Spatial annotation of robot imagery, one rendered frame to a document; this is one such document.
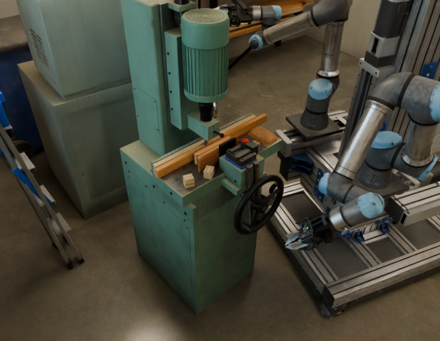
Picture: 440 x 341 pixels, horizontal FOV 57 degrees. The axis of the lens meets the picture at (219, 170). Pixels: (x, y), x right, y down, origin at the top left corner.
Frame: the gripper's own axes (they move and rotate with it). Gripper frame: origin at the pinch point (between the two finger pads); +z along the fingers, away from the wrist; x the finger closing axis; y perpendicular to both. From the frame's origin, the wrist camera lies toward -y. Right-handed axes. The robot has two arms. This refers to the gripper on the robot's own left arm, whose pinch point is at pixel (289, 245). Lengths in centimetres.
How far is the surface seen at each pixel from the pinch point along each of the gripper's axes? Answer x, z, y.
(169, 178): -39, 34, 22
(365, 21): -302, -20, -248
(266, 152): -52, 9, -16
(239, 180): -32.9, 13.0, 3.7
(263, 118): -73, 8, -20
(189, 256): -19, 59, -8
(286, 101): -205, 65, -171
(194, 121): -61, 19, 19
